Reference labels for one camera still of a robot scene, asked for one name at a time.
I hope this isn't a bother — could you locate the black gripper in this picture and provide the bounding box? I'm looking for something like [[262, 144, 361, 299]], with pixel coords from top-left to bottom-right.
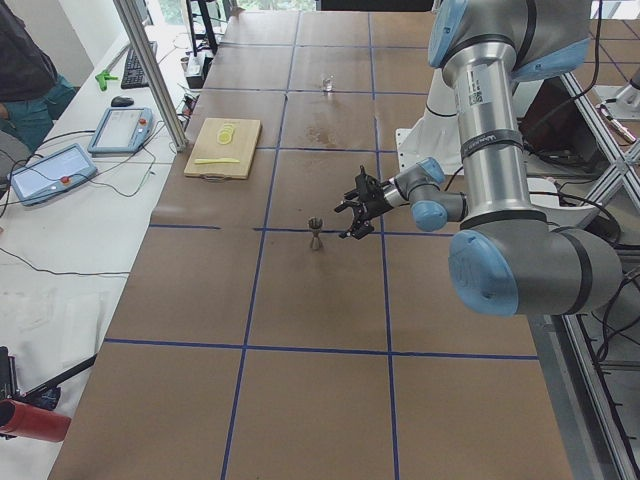
[[334, 166, 391, 239]]

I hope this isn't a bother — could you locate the steel measuring jigger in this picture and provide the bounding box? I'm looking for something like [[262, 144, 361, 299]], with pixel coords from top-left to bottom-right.
[[308, 217, 323, 251]]

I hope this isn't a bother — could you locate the clear glass cup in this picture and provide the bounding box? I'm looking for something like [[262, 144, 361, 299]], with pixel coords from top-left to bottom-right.
[[322, 75, 334, 93]]

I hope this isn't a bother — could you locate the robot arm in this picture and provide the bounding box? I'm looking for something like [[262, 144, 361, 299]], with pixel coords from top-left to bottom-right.
[[341, 1, 622, 316]]

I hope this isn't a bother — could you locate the wooden cutting board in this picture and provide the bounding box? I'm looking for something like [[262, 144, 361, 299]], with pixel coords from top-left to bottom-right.
[[184, 118, 261, 180]]

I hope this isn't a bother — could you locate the lemon slice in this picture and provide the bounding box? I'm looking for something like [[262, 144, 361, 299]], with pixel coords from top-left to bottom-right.
[[216, 130, 234, 145]]

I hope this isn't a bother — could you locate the yellow plastic knife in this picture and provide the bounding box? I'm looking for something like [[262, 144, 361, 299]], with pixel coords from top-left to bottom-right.
[[193, 157, 241, 165]]

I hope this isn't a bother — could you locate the far teach pendant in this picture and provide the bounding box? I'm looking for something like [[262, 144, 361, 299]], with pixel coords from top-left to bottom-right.
[[87, 107, 153, 156]]

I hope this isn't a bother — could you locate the teach pendant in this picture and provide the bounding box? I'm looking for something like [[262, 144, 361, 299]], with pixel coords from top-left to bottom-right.
[[87, 107, 153, 156], [10, 144, 98, 206]]

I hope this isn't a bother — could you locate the black keyboard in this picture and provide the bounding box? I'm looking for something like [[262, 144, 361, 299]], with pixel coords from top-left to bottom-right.
[[120, 47, 149, 90]]

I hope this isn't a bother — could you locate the black computer mouse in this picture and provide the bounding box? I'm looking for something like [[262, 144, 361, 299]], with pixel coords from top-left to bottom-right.
[[110, 96, 134, 108]]

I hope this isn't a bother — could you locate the green plastic tool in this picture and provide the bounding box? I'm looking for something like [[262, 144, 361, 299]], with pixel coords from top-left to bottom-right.
[[95, 70, 118, 91]]

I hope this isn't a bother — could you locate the near teach pendant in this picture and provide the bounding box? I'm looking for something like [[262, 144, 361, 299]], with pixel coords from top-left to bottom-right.
[[10, 144, 98, 206]]

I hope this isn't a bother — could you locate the person in dark shirt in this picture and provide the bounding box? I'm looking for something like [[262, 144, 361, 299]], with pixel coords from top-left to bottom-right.
[[1, 2, 76, 152]]

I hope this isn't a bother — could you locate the red cylinder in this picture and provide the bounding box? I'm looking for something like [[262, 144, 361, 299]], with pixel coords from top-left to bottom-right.
[[1, 399, 71, 443]]

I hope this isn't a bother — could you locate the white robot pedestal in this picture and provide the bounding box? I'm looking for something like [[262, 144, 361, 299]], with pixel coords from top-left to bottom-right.
[[396, 69, 462, 175]]

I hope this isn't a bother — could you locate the aluminium frame post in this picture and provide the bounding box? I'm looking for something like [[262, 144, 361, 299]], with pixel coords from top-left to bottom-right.
[[113, 0, 188, 152]]

